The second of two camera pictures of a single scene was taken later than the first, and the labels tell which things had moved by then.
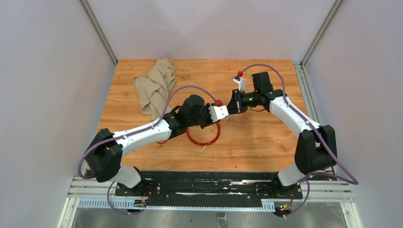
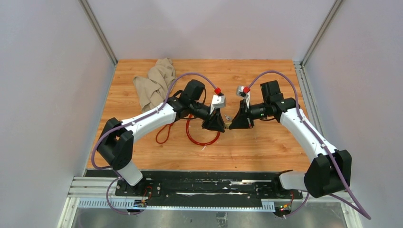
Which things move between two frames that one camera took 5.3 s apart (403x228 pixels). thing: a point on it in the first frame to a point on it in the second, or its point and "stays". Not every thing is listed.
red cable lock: x=202 y=143 stays
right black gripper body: x=242 y=100 to x=255 y=111
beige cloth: x=154 y=89 stays
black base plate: x=254 y=186 stays
